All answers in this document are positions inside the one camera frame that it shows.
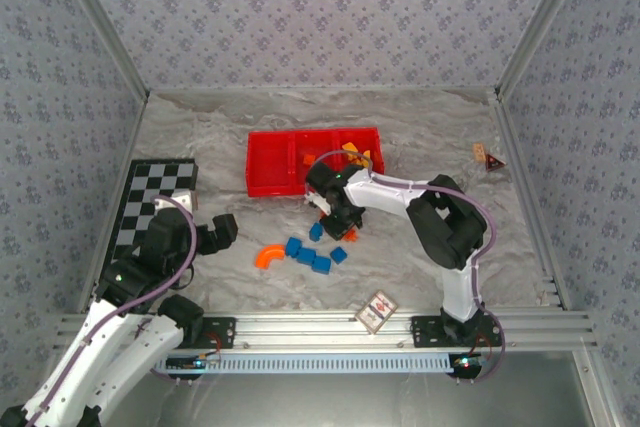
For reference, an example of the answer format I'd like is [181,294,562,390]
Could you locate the black grey checkerboard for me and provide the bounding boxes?
[102,159,199,293]

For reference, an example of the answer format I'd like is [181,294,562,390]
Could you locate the orange curved lego piece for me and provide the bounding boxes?
[254,244,286,270]

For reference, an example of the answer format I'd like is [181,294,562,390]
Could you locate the red three-compartment plastic tray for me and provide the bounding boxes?
[246,127,386,198]

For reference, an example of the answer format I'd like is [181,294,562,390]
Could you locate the playing card box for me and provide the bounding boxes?
[354,290,400,336]

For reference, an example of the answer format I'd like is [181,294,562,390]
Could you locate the small circuit board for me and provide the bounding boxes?
[449,352,494,373]
[164,354,221,373]

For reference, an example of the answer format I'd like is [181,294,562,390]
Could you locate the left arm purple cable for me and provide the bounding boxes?
[22,194,197,427]

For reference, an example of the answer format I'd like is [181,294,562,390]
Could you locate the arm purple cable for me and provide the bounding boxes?
[309,150,507,386]
[22,194,197,427]

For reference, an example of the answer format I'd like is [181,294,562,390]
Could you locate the aluminium front rail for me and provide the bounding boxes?
[54,310,599,354]

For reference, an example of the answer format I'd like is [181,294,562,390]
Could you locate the aluminium side rail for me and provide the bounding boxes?
[489,89,572,311]
[77,91,151,316]

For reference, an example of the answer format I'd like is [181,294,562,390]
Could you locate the aluminium back rail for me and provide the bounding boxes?
[144,85,501,97]

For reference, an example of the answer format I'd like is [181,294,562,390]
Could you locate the light blue cable duct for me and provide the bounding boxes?
[154,350,459,376]

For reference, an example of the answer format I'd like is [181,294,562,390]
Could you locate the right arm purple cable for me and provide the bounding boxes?
[309,150,507,386]

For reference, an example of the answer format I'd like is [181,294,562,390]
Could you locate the aluminium corner post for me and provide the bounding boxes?
[497,0,599,101]
[47,0,151,101]

